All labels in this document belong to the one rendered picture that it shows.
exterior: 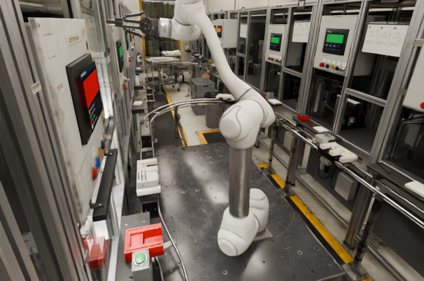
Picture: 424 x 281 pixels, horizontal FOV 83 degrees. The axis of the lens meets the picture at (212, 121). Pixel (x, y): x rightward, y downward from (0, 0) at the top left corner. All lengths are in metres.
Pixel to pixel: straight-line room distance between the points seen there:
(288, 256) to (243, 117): 0.87
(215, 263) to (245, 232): 0.27
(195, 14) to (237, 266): 1.24
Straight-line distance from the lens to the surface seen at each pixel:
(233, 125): 0.92
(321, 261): 1.56
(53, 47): 0.59
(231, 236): 1.25
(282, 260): 1.50
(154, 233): 1.23
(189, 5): 1.16
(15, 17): 0.50
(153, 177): 1.58
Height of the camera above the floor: 1.83
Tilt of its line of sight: 23 degrees down
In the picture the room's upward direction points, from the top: 1 degrees clockwise
